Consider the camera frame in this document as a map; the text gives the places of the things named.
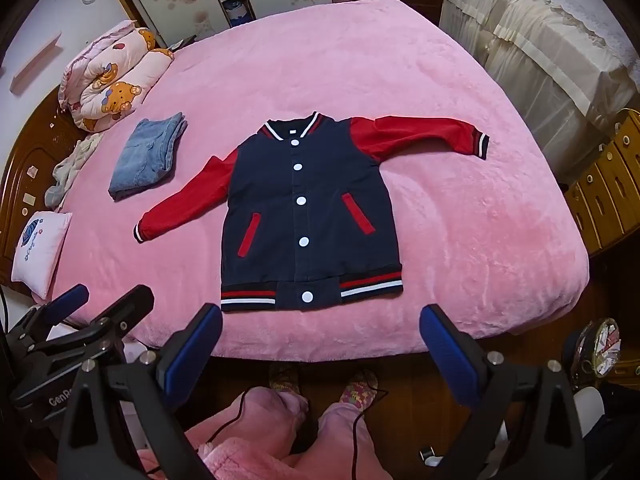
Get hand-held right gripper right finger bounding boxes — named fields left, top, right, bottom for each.
left=419, top=304, right=587, bottom=480

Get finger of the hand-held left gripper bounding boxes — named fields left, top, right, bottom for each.
left=74, top=285, right=156, bottom=352
left=6, top=284, right=91, bottom=357

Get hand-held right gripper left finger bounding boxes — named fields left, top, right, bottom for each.
left=57, top=302, right=224, bottom=480

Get navy and red varsity jacket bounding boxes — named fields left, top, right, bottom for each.
left=132, top=111, right=491, bottom=314

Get white pillow with blue print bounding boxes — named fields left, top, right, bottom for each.
left=11, top=211, right=74, bottom=300

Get patterned slipper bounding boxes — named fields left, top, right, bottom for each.
left=269, top=362, right=302, bottom=397
left=339, top=368, right=379, bottom=407

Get person's legs in pink pyjamas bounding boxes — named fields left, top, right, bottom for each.
left=136, top=386, right=397, bottom=480

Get crumpled grey white cloth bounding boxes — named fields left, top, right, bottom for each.
left=44, top=132, right=104, bottom=211

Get brown wooden headboard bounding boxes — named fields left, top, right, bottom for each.
left=0, top=85, right=77, bottom=288

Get folded blue jeans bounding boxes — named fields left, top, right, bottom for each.
left=108, top=114, right=189, bottom=202

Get round patterned tin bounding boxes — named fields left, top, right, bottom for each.
left=570, top=317, right=624, bottom=387

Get bear print pink quilt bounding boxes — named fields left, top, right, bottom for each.
left=58, top=20, right=175, bottom=134

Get wooden drawer cabinet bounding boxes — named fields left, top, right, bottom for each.
left=564, top=108, right=640, bottom=259

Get pink fleece blanket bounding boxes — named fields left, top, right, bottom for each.
left=47, top=0, right=592, bottom=364

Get black cable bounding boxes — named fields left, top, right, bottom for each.
left=200, top=387, right=281, bottom=456

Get pink wall shelf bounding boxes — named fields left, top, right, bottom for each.
left=10, top=32, right=64, bottom=94

